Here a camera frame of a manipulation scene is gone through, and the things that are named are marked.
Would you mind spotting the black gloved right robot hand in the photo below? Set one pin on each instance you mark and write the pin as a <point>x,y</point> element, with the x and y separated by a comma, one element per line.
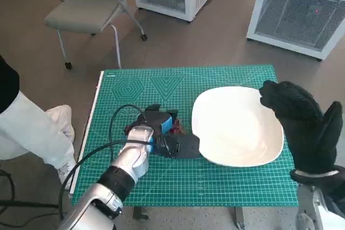
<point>307,125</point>

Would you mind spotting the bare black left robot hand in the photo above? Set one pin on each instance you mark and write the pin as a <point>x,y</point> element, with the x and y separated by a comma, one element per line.
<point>159,118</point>

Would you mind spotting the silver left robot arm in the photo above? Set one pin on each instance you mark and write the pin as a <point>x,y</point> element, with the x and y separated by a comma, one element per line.
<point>129,160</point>

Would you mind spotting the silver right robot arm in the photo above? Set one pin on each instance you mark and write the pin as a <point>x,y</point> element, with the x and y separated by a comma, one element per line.
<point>310,189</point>

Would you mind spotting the white plate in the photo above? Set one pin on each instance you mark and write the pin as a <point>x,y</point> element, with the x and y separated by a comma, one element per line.
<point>237,130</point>

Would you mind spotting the green cutting mat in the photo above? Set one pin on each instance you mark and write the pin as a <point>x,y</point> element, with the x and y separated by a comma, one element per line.
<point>188,181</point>

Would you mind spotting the wide white mesh cabinet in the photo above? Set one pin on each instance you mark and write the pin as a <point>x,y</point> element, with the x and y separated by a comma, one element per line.
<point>293,14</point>

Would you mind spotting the person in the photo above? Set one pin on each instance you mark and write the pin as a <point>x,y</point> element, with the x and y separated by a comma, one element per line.
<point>27,133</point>

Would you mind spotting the grey office chair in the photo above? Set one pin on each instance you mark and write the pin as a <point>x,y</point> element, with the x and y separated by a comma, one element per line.
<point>81,9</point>

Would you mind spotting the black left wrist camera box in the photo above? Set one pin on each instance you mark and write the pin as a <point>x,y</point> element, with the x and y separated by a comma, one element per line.
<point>183,146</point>

